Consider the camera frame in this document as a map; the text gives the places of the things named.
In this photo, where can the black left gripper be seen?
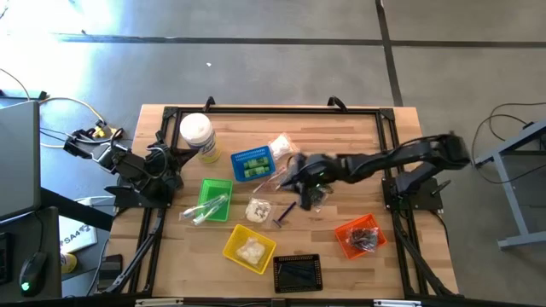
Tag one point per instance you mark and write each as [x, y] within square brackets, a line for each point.
[164, 170]

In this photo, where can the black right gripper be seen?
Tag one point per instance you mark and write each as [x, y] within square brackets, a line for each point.
[324, 166]

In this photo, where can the toothbrush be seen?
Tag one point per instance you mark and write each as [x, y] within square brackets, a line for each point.
[268, 181]
[205, 207]
[211, 215]

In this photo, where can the green travel bottle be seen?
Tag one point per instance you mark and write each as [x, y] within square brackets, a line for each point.
[256, 172]
[256, 162]

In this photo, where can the bag of cotton swabs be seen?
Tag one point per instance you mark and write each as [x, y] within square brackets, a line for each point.
[258, 210]

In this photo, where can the bag of white cotton pads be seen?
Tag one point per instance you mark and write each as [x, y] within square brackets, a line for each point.
[251, 251]

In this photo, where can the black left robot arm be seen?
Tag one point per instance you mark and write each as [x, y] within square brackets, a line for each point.
[128, 164]

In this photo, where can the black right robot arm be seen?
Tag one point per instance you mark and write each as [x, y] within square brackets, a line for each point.
[384, 164]

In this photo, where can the white-lidded wipes canister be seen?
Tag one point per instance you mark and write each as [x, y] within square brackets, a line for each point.
[196, 130]

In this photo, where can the bag of white cotton balls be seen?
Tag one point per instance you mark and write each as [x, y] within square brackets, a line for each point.
[281, 146]

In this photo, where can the green plastic basket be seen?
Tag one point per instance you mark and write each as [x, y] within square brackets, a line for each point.
[215, 187]

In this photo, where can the blue plastic basket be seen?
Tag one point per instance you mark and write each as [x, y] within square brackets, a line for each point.
[239, 153]

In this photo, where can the orange plastic basket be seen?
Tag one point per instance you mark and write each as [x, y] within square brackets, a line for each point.
[347, 221]

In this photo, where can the yellow plastic basket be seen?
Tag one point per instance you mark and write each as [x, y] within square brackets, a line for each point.
[239, 236]

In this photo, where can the white power adapter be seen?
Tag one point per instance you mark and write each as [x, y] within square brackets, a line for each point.
[96, 201]

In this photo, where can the black plastic basket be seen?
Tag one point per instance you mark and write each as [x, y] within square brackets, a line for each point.
[298, 283]

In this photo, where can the black desk leg bar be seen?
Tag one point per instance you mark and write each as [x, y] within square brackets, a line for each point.
[77, 211]

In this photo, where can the white printed box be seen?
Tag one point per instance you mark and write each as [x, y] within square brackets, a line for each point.
[77, 234]

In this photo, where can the black side desk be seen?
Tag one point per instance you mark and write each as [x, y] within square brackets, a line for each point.
[53, 239]

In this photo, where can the yellow round object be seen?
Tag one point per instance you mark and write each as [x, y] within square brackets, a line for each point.
[69, 263]

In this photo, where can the grey monitor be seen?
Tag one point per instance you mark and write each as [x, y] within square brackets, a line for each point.
[19, 158]

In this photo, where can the black computer mouse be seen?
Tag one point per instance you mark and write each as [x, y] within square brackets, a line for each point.
[33, 273]

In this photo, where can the black keyboard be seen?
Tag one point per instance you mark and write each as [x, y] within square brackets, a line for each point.
[4, 256]

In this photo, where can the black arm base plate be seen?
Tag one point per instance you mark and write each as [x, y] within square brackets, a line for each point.
[422, 194]
[128, 202]

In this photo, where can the black aluminium table frame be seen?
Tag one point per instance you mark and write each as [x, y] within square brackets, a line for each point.
[277, 110]

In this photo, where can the silver metal bracket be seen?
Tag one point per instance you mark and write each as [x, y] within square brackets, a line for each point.
[160, 302]
[396, 303]

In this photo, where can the grey metal table frame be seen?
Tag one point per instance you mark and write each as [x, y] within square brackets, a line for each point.
[522, 239]

